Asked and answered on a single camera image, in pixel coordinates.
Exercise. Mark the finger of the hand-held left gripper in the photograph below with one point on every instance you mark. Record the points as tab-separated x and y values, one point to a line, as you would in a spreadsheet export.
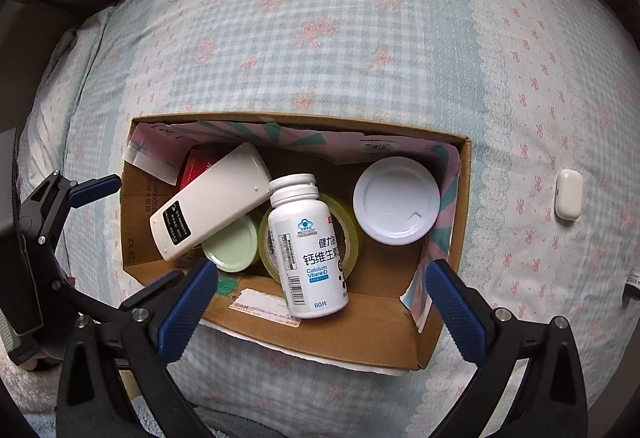
95	190
125	300

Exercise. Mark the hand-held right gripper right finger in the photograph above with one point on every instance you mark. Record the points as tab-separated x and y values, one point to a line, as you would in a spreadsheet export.
457	313

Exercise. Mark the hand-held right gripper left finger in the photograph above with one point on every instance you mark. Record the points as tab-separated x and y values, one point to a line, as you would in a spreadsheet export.
187	305

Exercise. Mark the jar with pale green lid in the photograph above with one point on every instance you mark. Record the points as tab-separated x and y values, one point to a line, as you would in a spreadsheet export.
230	243

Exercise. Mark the cardboard box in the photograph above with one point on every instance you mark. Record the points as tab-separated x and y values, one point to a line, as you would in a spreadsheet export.
380	278

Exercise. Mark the small red box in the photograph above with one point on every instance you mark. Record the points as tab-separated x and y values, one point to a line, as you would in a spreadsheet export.
192	168

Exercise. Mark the white remote control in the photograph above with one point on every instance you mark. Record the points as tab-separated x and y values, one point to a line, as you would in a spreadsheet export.
215	198

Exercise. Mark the white pill bottle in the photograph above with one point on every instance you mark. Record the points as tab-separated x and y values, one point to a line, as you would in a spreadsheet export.
310	268

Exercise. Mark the white round lid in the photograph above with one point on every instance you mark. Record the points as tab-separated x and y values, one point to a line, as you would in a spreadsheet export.
395	200

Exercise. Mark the yellowish tape roll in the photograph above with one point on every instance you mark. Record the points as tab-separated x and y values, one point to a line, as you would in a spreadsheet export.
346	218

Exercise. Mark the white earbuds case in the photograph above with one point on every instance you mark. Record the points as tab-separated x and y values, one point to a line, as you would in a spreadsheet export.
568	195

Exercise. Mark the checked pillow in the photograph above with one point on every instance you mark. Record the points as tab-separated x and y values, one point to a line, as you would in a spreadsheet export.
65	93

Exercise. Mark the small black and white item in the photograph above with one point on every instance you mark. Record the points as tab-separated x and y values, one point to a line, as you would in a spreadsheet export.
634	285

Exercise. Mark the checked floral bed sheet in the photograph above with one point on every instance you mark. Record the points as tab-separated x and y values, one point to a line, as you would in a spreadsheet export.
375	43

